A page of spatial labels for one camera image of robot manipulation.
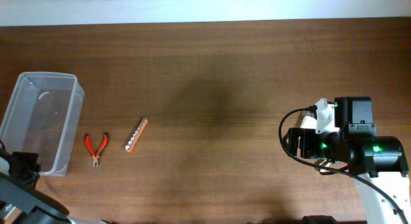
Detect orange scraper wooden handle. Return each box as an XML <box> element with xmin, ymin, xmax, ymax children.
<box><xmin>318</xmin><ymin>160</ymin><xmax>333</xmax><ymax>175</ymax></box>

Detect clear plastic container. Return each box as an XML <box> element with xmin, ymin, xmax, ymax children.
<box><xmin>1</xmin><ymin>72</ymin><xmax>85</xmax><ymax>177</ymax></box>

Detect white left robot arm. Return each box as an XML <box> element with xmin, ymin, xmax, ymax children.
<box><xmin>1</xmin><ymin>149</ymin><xmax>91</xmax><ymax>224</ymax></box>

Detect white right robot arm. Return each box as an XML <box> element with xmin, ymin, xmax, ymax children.
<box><xmin>279</xmin><ymin>97</ymin><xmax>410</xmax><ymax>223</ymax></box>

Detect red handled pliers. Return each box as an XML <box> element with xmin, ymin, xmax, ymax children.
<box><xmin>84</xmin><ymin>132</ymin><xmax>109</xmax><ymax>168</ymax></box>

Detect orange socket rail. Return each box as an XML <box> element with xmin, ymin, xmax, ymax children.
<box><xmin>125</xmin><ymin>117</ymin><xmax>148</xmax><ymax>152</ymax></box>

